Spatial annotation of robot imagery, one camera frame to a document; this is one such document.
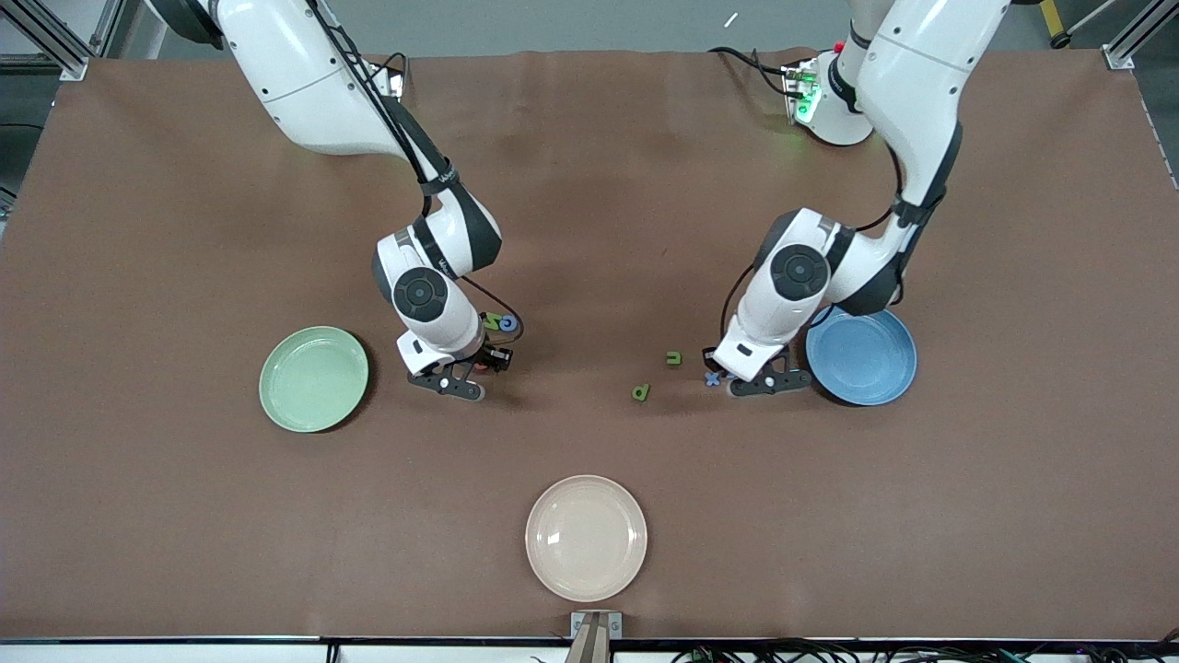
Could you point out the brown table mat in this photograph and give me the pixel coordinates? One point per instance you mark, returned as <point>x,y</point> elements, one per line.
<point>589,184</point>

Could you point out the blue plate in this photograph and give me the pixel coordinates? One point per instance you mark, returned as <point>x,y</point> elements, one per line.
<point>866,368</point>

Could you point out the black caster wheel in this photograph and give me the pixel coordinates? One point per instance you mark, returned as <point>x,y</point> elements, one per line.
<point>1063,40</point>

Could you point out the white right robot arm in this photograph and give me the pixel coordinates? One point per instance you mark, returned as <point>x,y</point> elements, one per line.
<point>304,92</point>

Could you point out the aluminium camera post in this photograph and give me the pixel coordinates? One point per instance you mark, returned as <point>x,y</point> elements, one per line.
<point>589,649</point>

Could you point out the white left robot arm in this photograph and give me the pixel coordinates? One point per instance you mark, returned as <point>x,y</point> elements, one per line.
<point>921,92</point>

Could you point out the aluminium frame profile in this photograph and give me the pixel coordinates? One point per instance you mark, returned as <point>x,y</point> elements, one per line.
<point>109,28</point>
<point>64,55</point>
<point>1119,57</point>

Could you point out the beige plate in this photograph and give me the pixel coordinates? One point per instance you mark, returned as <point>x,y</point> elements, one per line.
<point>586,539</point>

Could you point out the grey metal bracket plate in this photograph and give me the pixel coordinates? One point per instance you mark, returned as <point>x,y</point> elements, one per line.
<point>578,628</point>

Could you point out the green plate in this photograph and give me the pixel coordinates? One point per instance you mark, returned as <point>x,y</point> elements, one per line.
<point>313,396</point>

